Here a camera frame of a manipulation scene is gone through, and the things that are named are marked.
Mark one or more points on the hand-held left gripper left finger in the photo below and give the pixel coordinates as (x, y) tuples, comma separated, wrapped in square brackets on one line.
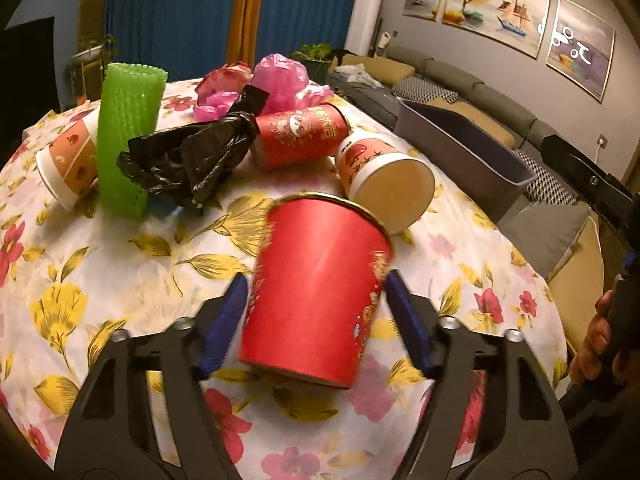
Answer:
[(225, 320)]

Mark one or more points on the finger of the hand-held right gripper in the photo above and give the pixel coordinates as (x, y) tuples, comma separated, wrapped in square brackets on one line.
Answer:
[(562, 152)]

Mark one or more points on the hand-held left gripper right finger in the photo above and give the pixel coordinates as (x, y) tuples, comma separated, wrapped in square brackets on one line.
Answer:
[(404, 317)]

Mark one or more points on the plain red paper cup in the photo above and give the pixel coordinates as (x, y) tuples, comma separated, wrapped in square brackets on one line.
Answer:
[(315, 290)]

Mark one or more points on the grey plastic bin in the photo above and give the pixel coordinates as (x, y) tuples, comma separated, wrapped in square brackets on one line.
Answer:
[(450, 150)]

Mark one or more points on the pink plastic bag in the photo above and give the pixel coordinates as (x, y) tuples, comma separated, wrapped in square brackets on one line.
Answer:
[(280, 80)]

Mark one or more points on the person's right hand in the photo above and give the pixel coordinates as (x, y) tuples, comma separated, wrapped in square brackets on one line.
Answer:
[(595, 340)]

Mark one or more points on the grey patterned sofa pillow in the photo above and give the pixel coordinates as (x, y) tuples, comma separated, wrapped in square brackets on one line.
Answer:
[(425, 91), (545, 180)]

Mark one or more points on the yellow sofa pillow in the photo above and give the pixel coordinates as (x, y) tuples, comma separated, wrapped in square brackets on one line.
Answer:
[(582, 285), (492, 130), (382, 69)]

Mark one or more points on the plain grey sofa pillow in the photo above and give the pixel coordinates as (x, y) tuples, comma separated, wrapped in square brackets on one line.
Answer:
[(545, 232)]

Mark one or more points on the purple framed painting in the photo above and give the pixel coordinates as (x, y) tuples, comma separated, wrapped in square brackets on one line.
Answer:
[(580, 50)]

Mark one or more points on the floral tablecloth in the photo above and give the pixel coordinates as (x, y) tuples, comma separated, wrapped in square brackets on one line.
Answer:
[(125, 270)]

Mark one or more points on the grey sectional sofa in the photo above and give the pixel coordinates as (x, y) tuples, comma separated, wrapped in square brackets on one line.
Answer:
[(450, 77)]

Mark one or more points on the wide sailboat painting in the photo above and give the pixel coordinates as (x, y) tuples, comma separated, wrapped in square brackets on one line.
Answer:
[(492, 10)]

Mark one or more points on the black plastic bag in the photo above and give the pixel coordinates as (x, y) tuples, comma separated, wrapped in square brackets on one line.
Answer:
[(200, 155)]

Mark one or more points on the small white object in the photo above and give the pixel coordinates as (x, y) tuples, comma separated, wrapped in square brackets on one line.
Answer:
[(384, 40)]

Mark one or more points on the green foam net sleeve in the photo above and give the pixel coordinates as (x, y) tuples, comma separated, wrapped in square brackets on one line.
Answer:
[(127, 125)]

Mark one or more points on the pile of light clothes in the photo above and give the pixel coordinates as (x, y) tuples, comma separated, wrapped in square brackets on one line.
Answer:
[(355, 74)]

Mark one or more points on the orange and white paper cup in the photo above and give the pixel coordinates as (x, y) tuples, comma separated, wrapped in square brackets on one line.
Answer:
[(70, 160)]

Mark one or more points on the white standing air conditioner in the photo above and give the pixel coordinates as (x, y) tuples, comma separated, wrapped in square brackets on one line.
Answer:
[(362, 20)]

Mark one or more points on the pink crumpled wrapper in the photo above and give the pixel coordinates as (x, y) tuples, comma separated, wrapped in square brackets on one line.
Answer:
[(222, 80)]

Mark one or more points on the potted plant dark pot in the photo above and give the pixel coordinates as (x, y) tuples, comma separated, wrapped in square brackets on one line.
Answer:
[(312, 55)]

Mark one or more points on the blue curtain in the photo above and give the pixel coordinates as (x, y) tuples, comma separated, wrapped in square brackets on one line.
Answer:
[(165, 15), (305, 5)]

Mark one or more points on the trailing plant on stand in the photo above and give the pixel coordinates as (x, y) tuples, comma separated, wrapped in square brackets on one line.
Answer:
[(92, 52)]

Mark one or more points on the orange curtain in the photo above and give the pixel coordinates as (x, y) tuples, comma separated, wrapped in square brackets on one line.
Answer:
[(247, 10)]

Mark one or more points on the black television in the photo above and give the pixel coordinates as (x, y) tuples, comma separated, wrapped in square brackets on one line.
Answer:
[(25, 60)]

